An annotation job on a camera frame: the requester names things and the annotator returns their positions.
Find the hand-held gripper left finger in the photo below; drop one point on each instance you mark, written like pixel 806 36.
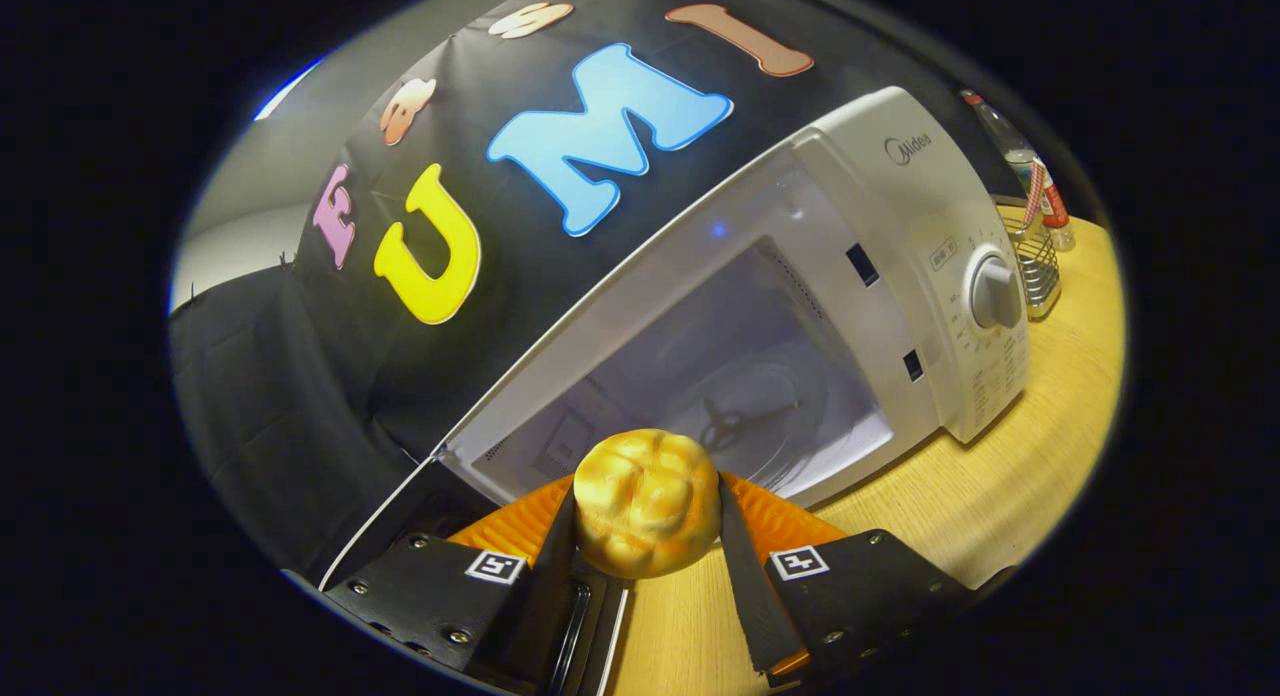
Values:
pixel 440 596

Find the white microwave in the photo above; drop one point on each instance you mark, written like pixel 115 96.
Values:
pixel 900 226

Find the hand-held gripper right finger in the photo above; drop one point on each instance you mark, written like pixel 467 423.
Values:
pixel 755 596

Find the black backdrop cloth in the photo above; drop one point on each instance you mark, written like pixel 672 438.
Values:
pixel 300 376

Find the red checked straw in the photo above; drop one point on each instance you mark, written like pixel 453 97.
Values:
pixel 1034 191

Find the golden bread bun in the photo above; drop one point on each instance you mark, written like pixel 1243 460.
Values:
pixel 645 506

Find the clear plastic water bottle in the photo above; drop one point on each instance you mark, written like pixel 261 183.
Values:
pixel 1015 146

